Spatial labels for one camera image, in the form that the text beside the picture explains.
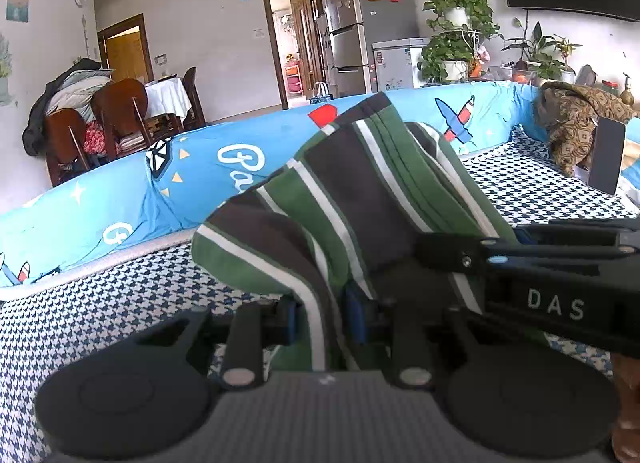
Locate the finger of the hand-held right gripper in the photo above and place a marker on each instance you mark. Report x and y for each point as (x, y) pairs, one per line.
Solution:
(585, 233)
(450, 252)

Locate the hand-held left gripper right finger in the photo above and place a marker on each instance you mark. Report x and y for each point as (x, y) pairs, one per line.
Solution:
(353, 315)

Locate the silver refrigerator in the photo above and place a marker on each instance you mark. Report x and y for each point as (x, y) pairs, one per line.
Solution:
(350, 28)

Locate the blue bag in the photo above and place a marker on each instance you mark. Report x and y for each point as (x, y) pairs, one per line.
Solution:
(321, 95)

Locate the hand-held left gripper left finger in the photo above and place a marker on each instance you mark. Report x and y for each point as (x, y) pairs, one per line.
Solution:
(288, 316)

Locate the wooden dining chairs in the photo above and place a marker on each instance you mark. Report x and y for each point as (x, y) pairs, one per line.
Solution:
(60, 88)

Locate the brown wooden chair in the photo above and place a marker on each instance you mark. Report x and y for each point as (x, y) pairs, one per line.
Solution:
(122, 103)
(67, 138)

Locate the white chest freezer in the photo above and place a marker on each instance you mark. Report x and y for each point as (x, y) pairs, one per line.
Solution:
(400, 63)

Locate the green brown striped t-shirt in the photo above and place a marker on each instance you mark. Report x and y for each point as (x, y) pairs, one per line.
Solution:
(340, 183)

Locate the person's right hand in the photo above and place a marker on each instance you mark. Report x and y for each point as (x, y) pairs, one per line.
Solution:
(627, 393)

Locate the black smartphone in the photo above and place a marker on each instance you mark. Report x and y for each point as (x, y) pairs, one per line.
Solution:
(607, 155)

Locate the brown wooden door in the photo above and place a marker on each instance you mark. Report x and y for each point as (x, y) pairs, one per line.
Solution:
(305, 43)

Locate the long-leaf potted plant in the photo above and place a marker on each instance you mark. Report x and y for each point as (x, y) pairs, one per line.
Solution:
(540, 58)

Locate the blue printed bolster cushion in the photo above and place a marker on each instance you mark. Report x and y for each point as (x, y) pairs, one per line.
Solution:
(125, 203)

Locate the table with white cloth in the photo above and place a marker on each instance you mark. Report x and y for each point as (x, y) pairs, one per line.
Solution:
(167, 95)

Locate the yellow wooden door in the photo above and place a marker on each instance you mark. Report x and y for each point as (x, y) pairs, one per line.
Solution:
(125, 50)

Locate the brown patterned blanket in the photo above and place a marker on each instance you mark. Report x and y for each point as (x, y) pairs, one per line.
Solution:
(570, 123)

